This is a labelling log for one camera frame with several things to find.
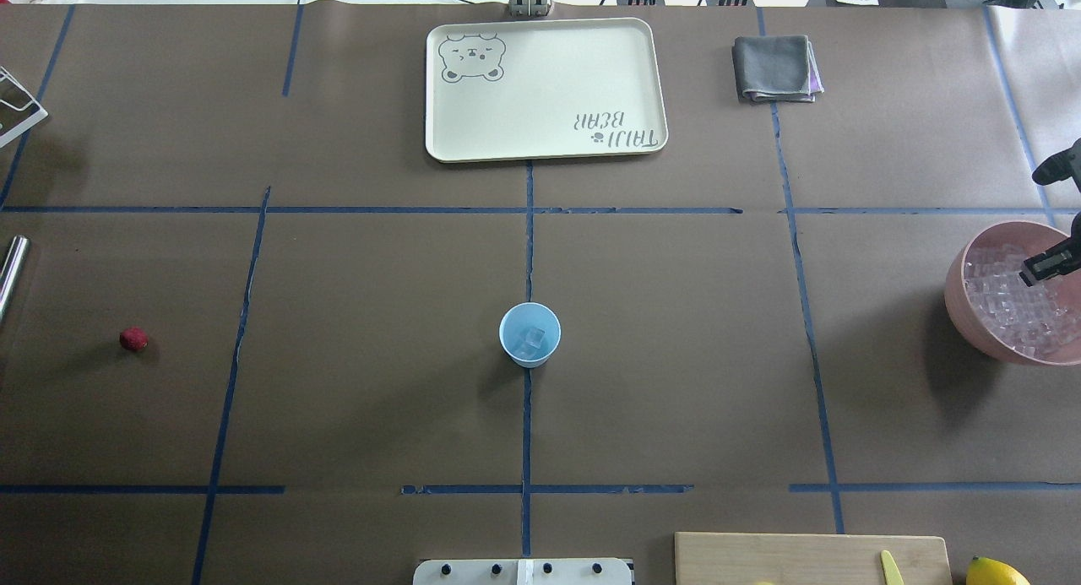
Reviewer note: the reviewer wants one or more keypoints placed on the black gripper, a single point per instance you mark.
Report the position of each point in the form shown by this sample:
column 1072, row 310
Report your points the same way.
column 1052, row 262

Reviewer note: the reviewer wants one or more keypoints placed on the clear ice cube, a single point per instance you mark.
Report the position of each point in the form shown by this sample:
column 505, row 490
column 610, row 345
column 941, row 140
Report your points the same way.
column 530, row 345

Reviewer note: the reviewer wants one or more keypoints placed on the red strawberry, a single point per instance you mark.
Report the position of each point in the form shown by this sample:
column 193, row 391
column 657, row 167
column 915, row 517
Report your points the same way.
column 133, row 339

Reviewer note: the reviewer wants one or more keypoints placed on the steel muddler black tip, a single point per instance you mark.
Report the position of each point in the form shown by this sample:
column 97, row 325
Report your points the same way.
column 12, row 265

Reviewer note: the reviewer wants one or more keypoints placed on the pink bowl of ice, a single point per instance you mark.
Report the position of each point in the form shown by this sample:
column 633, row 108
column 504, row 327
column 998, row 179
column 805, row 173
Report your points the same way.
column 998, row 313

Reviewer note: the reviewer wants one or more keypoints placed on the light blue plastic cup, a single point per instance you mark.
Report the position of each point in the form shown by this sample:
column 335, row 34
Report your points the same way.
column 526, row 315

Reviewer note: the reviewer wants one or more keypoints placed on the yellow lemon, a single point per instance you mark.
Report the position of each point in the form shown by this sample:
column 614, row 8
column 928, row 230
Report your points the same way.
column 983, row 570

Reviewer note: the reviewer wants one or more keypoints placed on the folded grey cloth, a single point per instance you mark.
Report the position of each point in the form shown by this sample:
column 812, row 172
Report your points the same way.
column 776, row 68

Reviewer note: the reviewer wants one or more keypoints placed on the yellow plastic knife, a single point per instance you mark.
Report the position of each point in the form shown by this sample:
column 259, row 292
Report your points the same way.
column 890, row 571

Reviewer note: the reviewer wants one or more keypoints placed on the wooden cutting board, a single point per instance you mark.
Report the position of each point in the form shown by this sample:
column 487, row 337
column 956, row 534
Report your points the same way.
column 702, row 558

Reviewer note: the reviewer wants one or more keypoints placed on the cream bear serving tray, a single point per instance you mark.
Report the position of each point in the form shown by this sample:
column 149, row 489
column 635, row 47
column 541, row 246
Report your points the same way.
column 543, row 89

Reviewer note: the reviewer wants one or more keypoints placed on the white pedestal column base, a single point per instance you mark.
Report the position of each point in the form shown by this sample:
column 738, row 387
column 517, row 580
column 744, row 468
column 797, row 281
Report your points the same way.
column 575, row 570

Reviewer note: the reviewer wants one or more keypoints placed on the white wire cup rack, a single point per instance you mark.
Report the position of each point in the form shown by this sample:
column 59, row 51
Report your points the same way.
column 20, row 110

